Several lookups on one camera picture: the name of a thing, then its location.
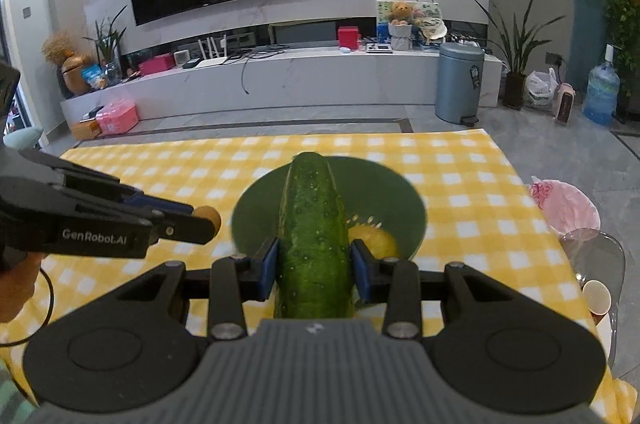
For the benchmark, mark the transparent plastic chair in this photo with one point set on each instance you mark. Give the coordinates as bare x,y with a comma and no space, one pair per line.
595,254

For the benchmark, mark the long-leaf plant in black pot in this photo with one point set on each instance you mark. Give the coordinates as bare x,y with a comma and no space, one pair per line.
515,54

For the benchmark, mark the small digital scale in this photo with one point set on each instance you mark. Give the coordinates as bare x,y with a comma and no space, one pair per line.
379,48

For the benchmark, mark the small brown longan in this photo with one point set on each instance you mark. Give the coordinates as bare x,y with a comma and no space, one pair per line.
210,216

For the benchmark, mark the white plastic bag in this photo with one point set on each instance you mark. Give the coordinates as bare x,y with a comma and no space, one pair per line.
540,89

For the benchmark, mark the white router with antennas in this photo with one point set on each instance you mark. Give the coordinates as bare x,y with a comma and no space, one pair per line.
210,56

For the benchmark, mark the blue water jug with pump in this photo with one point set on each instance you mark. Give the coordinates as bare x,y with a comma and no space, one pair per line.
601,94

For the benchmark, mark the blue snack bag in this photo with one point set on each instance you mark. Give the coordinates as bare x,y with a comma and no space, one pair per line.
94,77

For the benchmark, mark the leafy ivy plant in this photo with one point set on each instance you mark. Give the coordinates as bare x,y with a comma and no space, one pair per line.
620,14

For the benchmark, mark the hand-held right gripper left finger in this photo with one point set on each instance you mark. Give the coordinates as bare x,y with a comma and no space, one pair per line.
270,269

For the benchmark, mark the white marble television console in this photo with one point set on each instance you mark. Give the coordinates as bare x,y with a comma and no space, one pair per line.
300,79

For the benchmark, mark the blue-grey pedal bin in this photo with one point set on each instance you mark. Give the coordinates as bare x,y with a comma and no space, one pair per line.
459,84

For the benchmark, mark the gold vase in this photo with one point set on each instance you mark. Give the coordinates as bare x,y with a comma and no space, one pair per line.
76,76

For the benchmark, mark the pink storage box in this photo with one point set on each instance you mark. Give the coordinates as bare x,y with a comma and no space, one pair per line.
117,118

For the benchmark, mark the pale green stool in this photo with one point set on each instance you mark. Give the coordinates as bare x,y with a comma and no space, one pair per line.
22,138

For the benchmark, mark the green cucumber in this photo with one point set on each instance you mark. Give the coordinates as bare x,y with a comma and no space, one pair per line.
312,244

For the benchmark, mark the printed picture board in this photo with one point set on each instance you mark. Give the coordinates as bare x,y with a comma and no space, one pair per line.
430,11

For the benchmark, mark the dried flower bunch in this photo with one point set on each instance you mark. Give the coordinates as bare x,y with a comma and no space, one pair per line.
57,46

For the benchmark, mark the beige cap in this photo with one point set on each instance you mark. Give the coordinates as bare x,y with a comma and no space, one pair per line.
432,29

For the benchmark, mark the yellow checked tablecloth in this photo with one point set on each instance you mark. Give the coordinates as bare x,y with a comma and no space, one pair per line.
150,164

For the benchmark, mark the small pink heater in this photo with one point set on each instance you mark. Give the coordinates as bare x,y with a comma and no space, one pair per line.
564,104

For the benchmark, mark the magenta box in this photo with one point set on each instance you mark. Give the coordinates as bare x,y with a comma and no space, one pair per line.
156,65

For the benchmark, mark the small white clock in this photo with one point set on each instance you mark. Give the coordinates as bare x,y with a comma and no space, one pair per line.
183,57

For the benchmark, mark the orange cardboard box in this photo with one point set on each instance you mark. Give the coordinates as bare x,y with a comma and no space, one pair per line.
86,130

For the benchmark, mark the green colander bowl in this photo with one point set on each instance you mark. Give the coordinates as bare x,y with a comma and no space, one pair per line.
255,214

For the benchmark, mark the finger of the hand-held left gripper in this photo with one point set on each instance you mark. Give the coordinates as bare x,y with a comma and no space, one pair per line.
185,229
160,206

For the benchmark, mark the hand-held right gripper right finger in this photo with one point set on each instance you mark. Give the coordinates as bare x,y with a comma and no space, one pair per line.
361,271

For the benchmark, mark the teddy bear bouquet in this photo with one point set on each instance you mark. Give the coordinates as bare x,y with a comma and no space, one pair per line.
401,26

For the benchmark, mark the person's left hand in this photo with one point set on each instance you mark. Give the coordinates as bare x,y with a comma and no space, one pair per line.
17,289

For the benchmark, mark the green plant in glass vase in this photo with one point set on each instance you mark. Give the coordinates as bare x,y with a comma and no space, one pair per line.
110,49

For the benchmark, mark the pink lined waste basket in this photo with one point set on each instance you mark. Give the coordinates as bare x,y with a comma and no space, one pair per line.
570,204

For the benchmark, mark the striped teal clothing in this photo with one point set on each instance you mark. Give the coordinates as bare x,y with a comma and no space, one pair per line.
12,394

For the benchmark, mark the paper cup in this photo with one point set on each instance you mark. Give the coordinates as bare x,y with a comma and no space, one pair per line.
597,296

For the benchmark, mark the red box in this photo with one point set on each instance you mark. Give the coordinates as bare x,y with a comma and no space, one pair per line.
348,38

